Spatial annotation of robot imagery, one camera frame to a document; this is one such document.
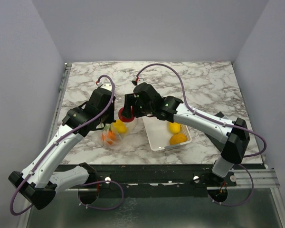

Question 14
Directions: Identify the red toy apple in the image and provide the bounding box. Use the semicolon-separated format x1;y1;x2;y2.
118;107;135;123

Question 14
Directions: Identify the white perforated plastic basket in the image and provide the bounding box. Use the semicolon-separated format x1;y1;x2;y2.
142;114;192;152

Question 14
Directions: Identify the orange toy fruit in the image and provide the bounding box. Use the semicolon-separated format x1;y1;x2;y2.
101;131;117;145

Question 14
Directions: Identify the clear zip top bag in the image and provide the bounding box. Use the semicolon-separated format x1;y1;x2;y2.
100;118;138;147

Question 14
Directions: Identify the yellow orange toy lemon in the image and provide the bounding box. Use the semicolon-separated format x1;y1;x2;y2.
169;133;188;145

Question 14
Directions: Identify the yellow toy pear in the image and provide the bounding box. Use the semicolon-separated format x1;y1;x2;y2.
112;119;127;134

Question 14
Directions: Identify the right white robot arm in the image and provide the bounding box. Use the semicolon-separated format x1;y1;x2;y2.
118;83;250;186

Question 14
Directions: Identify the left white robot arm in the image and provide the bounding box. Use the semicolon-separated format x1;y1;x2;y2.
8;85;115;210

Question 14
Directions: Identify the yellow toy mango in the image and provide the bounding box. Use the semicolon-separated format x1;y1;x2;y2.
168;122;181;134

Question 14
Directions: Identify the black cutting board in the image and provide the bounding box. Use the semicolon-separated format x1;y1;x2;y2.
204;112;229;153

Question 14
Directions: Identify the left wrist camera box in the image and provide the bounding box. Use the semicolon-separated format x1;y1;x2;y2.
96;82;112;91

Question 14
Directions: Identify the black metal base rail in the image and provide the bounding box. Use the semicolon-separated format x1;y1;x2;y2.
54;163;238;198

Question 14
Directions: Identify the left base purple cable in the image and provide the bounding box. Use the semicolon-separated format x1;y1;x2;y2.
77;180;124;211

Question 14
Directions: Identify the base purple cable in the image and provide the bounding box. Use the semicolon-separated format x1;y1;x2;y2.
77;180;124;211
210;163;255;207

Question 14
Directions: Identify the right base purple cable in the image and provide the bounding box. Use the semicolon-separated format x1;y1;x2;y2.
210;163;255;207

